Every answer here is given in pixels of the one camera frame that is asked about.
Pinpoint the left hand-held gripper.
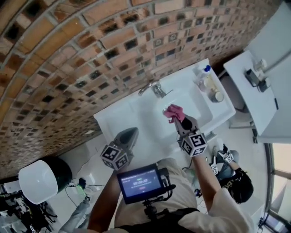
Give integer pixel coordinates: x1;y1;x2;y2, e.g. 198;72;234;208
100;127;139;171

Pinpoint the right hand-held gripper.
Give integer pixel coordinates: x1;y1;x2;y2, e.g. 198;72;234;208
174;115;208;157

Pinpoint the pink cloth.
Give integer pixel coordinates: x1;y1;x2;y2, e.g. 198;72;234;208
163;104;185;125

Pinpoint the chrome faucet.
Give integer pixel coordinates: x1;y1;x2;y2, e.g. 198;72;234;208
138;81;174;99

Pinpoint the person's left forearm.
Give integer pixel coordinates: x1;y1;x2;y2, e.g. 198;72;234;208
87;169;125;233

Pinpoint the person's right forearm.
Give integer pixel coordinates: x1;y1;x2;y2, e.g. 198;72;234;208
192;156;222;203

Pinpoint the black chest monitor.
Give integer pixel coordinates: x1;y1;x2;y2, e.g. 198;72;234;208
116;163;165;205

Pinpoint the white sink basin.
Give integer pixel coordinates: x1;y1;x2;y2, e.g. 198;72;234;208
93;58;236;168

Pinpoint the white power strip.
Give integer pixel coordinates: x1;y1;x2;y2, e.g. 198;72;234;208
76;178;87;196

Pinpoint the small jar on sink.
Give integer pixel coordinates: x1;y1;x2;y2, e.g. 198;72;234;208
209;90;225;104

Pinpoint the person's white shirt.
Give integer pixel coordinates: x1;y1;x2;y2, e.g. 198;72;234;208
109;158;251;233

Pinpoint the soap bottle with blue cap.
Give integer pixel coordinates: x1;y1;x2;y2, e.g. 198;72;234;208
200;75;216;91

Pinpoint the white side table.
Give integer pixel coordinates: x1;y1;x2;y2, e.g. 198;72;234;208
223;50;285;137

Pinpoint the black chest harness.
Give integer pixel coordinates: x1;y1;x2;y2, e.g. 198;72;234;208
113;207;201;233

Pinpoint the white and green round tub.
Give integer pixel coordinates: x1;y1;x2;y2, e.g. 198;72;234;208
18;156;73;205

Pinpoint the black box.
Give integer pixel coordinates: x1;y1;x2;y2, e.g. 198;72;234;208
245;68;261;87

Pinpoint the dark grey cup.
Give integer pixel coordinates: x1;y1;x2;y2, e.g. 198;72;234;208
258;78;271;93

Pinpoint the window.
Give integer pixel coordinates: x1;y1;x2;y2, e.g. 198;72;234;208
263;142;291;233

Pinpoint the small white bottle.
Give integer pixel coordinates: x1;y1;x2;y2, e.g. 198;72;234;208
254;59;267;73

